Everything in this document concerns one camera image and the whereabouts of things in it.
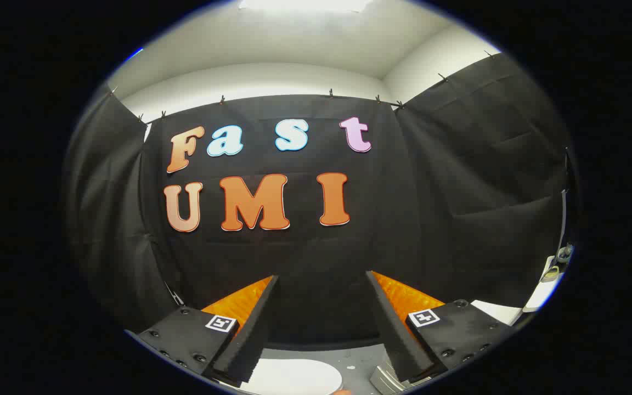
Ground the black backdrop cloth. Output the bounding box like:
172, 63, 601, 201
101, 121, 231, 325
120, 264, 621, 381
64, 52, 574, 352

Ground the grey panelled door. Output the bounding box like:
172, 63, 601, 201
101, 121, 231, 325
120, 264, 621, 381
370, 365, 407, 394

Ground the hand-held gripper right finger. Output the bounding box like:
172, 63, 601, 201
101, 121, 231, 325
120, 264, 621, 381
365, 270, 514, 383

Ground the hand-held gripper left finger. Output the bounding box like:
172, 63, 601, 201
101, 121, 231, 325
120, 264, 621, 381
138, 274, 280, 388

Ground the row of cloth clips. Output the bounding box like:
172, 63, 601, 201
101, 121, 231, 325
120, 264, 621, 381
109, 50, 498, 124

